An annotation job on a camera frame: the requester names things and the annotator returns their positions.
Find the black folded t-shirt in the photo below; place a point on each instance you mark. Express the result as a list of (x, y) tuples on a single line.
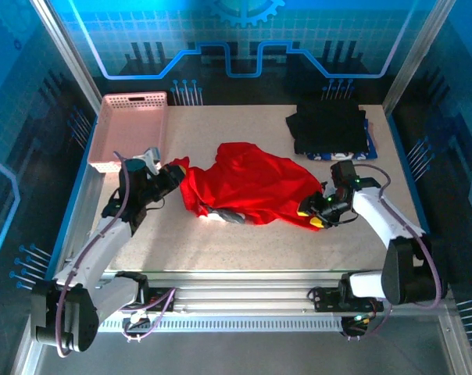
[(326, 129)]

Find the circuit board with LEDs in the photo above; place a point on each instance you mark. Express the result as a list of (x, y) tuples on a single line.
[(359, 318)]

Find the red printed t-shirt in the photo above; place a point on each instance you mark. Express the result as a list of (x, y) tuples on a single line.
[(255, 179)]

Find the aluminium frame post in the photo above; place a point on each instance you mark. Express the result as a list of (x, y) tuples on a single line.
[(64, 51), (415, 51)]

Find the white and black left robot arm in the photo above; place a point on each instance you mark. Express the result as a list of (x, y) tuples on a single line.
[(103, 242)]

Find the aluminium mounting rail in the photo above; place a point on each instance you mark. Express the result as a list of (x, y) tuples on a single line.
[(240, 293)]

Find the pink perforated plastic basket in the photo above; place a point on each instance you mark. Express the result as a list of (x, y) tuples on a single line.
[(130, 129)]

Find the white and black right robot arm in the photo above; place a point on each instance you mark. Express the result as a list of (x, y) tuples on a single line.
[(372, 211)]

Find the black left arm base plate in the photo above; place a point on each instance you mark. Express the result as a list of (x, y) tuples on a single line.
[(161, 301)]

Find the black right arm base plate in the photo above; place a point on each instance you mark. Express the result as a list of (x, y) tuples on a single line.
[(326, 301)]

